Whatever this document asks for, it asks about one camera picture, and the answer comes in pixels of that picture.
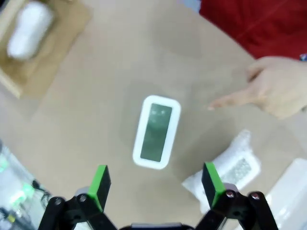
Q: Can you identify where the unwrapped white digital clock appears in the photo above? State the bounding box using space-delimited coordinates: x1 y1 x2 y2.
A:
132 95 182 170

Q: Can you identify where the person's left hand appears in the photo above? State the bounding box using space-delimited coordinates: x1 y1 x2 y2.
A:
208 57 307 120

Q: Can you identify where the open brown cardboard box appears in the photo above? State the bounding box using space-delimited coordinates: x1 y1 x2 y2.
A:
0 0 93 99

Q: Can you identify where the plain bubble-wrapped white clock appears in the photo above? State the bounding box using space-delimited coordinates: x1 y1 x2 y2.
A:
7 1 55 59

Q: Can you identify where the bubble-wrapped clock with QR label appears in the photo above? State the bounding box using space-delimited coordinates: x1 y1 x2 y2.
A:
181 129 261 204

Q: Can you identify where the clear plastic container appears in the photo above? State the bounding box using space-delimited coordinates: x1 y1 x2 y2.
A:
263 158 307 230

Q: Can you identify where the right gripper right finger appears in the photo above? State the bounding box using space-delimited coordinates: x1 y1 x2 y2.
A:
195 161 280 230

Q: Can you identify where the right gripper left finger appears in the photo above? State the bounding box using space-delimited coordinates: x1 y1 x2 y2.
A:
42 164 116 230

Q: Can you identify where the person in red jacket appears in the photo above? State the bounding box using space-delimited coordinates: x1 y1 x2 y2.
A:
199 0 307 59

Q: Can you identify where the white equipment with green lights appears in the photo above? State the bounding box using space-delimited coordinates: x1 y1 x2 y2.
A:
0 138 52 230

